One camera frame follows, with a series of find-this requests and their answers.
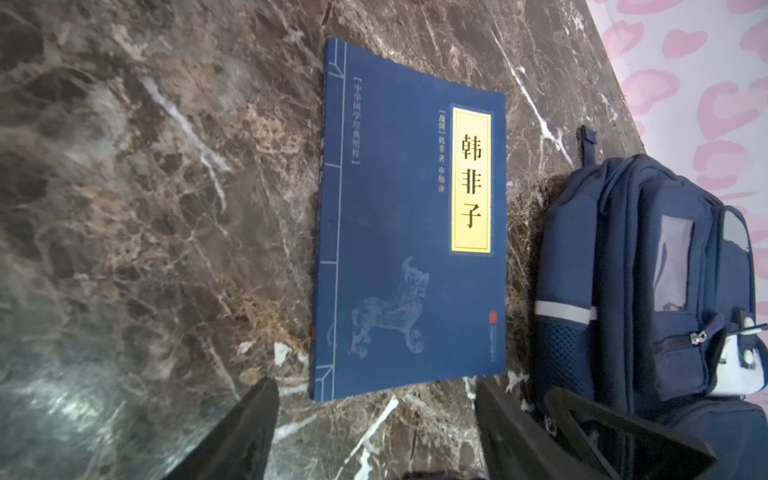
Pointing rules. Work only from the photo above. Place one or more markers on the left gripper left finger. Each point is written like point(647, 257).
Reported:
point(239, 446)

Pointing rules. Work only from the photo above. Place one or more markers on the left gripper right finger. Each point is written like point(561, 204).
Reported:
point(515, 446)

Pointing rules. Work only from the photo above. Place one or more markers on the navy blue student backpack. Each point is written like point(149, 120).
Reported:
point(645, 303)

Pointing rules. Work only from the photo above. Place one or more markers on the blue book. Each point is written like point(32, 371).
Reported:
point(411, 248)

